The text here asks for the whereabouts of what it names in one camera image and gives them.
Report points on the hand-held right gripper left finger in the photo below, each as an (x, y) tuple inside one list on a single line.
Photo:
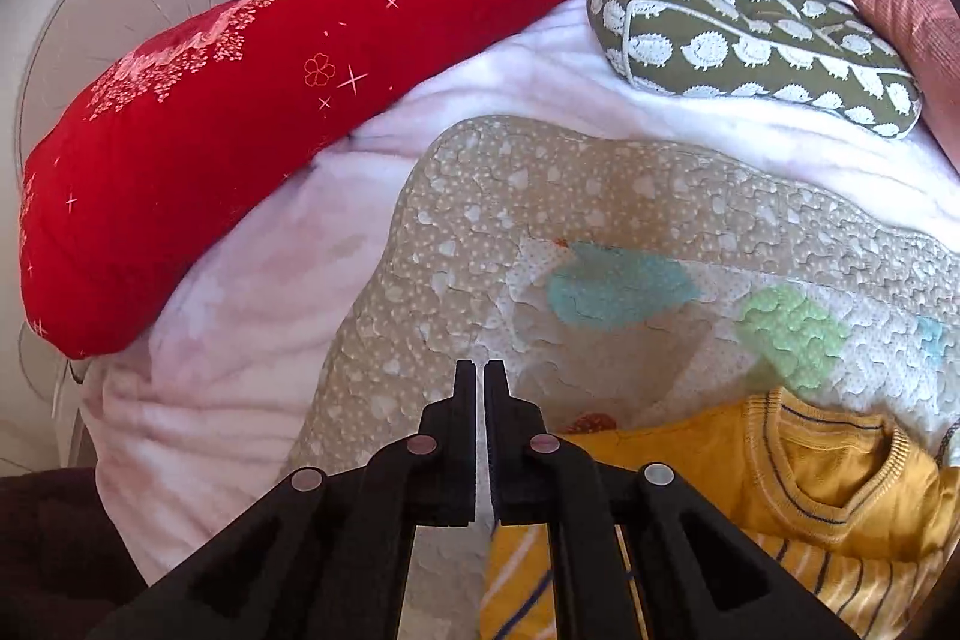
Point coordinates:
[(463, 445)]

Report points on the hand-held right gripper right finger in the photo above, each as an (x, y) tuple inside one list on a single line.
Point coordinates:
[(504, 445)]

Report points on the yellow striped knit sweater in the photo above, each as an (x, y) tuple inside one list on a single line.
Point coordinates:
[(817, 505)]

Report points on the beige quilted patchwork mat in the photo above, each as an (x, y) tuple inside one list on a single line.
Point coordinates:
[(600, 250)]

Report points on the white fluffy blanket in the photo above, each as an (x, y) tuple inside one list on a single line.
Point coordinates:
[(247, 325)]

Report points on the red patterned long pillow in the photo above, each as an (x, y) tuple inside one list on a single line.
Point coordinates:
[(225, 108)]

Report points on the dark brown cloth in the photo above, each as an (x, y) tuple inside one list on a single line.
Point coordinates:
[(52, 557)]

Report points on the green hedgehog print pillow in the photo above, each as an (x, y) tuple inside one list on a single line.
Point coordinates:
[(742, 40)]

